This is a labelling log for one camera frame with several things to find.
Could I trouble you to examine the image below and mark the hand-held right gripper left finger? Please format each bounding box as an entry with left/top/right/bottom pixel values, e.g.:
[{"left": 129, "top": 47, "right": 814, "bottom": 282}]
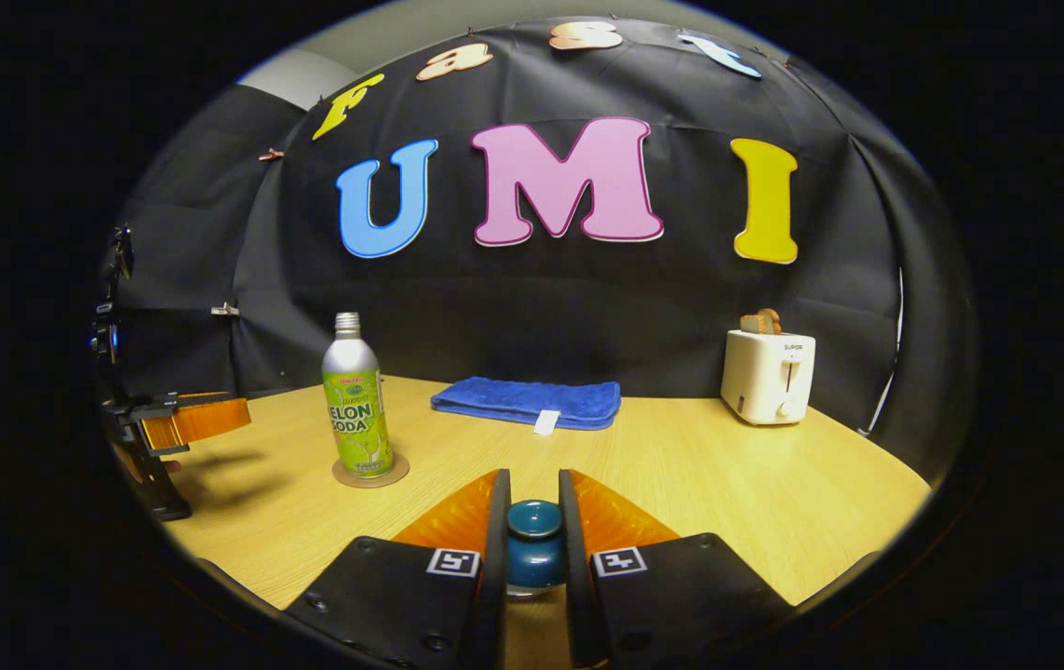
[{"left": 285, "top": 468, "right": 512, "bottom": 670}]

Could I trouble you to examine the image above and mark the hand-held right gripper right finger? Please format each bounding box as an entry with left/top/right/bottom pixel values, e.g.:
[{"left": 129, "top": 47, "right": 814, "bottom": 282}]
[{"left": 558, "top": 468, "right": 793, "bottom": 670}]

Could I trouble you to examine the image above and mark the round brown coaster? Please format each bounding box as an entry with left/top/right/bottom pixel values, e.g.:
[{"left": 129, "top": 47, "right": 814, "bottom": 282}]
[{"left": 331, "top": 453, "right": 411, "bottom": 489}]

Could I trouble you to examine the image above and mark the green label silver water bottle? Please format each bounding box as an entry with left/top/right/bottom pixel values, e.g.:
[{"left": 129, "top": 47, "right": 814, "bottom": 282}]
[{"left": 321, "top": 312, "right": 395, "bottom": 479}]

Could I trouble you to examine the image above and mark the folded blue towel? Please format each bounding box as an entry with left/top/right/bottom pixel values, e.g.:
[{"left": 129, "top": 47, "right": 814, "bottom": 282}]
[{"left": 430, "top": 376, "right": 622, "bottom": 436}]

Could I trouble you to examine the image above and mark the white toaster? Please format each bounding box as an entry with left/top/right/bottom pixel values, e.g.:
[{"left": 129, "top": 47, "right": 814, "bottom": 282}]
[{"left": 721, "top": 329, "right": 817, "bottom": 426}]

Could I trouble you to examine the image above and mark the black backdrop cloth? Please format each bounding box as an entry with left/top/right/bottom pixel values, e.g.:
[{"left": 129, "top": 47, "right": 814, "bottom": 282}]
[{"left": 108, "top": 17, "right": 975, "bottom": 485}]

